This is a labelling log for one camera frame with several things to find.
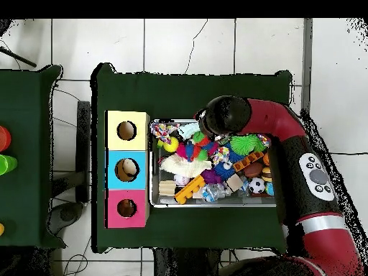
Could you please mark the mint green cloth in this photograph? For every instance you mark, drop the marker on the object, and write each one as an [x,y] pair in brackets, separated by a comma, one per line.
[187,131]

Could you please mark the colourful polka-dot cloth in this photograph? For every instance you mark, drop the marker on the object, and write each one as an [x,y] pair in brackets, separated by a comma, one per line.
[161,131]

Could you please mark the orange plastic tray block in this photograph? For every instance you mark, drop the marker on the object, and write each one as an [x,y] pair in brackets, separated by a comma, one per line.
[190,190]

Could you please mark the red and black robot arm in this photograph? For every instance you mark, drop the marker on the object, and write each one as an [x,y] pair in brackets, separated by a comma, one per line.
[276,118]

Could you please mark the wooden box with three holes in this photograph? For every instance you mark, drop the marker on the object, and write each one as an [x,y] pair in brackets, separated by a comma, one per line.
[141,158]

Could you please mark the cream waffle cloth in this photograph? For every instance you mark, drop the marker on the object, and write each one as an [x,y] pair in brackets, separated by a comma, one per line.
[184,165]

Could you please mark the yellow ball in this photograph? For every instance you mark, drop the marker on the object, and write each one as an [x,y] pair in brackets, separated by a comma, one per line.
[171,145]

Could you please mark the blue furry googly-eyed toy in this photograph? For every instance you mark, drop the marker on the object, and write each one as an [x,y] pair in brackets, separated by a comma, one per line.
[224,171]

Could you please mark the green cloth table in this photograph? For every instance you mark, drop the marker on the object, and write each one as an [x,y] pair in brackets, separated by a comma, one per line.
[29,172]
[172,98]

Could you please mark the brown wooden cube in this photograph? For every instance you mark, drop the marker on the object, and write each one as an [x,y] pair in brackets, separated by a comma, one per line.
[234,183]

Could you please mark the large green spiky ball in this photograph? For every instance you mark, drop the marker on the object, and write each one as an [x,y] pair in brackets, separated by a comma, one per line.
[247,144]

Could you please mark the orange plastic toy piece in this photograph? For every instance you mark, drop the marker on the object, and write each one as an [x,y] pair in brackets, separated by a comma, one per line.
[248,161]

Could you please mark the brown toy football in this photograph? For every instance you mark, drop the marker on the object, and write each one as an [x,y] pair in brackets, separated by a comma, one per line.
[253,169]

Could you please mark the small soccer ball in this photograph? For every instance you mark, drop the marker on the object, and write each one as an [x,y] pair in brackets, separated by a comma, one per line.
[256,185]

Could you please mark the black floor stand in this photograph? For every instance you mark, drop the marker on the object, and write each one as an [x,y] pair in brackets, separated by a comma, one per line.
[83,144]

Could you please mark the green cup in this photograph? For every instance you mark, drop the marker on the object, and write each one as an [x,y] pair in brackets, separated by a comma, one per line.
[6,164]

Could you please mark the red round cap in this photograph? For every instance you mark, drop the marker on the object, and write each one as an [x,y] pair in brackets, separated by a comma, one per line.
[3,138]

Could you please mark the black rod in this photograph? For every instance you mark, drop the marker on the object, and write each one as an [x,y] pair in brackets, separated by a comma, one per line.
[17,57]

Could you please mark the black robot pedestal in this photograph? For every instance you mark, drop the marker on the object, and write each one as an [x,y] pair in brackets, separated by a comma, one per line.
[190,264]

